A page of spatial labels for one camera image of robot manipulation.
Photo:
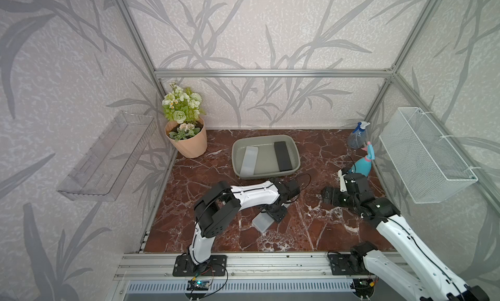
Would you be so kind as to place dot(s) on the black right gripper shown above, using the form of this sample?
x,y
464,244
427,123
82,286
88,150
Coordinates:
x,y
335,191

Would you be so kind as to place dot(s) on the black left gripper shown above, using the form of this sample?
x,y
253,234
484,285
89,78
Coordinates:
x,y
278,217

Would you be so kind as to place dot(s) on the translucent white pencil case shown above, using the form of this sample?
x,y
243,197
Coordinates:
x,y
262,222
249,161

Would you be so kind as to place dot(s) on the black pencil case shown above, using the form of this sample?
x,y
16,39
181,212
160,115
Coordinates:
x,y
282,156

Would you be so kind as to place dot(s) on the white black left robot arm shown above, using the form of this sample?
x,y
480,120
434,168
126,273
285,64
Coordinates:
x,y
215,211

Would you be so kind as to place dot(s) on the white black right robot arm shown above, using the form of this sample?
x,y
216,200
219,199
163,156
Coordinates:
x,y
431,279

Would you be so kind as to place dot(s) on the grey-green plastic storage box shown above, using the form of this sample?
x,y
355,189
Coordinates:
x,y
266,166

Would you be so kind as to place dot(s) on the teal pink-trigger spray bottle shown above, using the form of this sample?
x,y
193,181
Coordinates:
x,y
364,165

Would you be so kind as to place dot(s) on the clear blue-capped spray bottle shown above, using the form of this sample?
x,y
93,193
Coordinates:
x,y
358,137

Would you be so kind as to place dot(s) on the terracotta flower pot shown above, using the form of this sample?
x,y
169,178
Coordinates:
x,y
193,147

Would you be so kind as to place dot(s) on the green left circuit board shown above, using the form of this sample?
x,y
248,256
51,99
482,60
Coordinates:
x,y
198,285

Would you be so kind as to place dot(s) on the artificial white green flowers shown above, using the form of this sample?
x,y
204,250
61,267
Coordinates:
x,y
182,107

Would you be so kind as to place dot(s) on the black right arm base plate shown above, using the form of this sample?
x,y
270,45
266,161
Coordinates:
x,y
345,264

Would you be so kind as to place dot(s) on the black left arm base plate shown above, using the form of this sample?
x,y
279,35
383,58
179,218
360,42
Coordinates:
x,y
184,266

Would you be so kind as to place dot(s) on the right circuit board with wires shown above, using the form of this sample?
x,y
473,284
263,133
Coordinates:
x,y
364,289

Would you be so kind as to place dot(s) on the white wire mesh basket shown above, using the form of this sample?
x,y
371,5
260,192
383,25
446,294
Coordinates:
x,y
428,164

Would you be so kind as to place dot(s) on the aluminium front rail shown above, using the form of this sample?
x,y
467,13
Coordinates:
x,y
240,265

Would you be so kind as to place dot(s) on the aluminium cage frame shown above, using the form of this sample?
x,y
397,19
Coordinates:
x,y
312,69

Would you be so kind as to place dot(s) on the clear acrylic wall shelf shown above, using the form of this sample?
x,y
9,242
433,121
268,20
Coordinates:
x,y
104,170

